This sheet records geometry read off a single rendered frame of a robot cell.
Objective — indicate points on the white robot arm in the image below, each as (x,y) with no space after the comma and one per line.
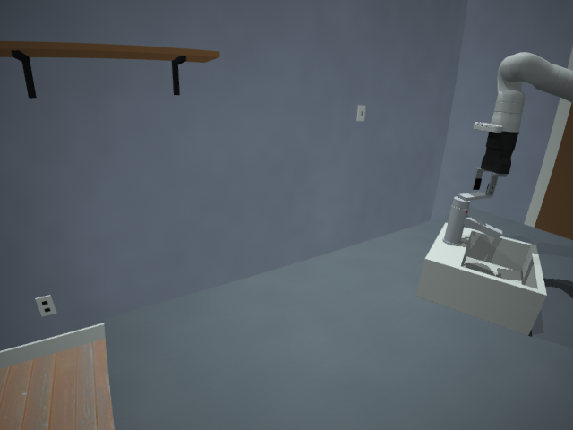
(527,67)

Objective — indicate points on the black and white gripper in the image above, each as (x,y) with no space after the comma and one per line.
(503,131)

